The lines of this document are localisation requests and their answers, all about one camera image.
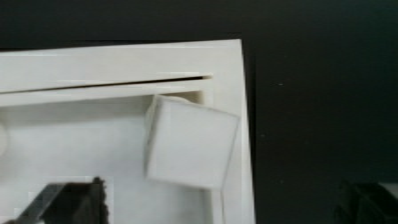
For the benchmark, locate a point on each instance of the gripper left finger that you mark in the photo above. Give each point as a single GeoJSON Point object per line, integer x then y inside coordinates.
{"type": "Point", "coordinates": [68, 204]}

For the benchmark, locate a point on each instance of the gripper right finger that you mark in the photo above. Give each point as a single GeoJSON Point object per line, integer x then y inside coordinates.
{"type": "Point", "coordinates": [367, 204]}

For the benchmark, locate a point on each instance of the white table leg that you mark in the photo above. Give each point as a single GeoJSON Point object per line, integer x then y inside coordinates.
{"type": "Point", "coordinates": [191, 138]}

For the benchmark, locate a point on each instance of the white square tabletop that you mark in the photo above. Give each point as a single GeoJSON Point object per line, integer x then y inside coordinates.
{"type": "Point", "coordinates": [77, 141]}

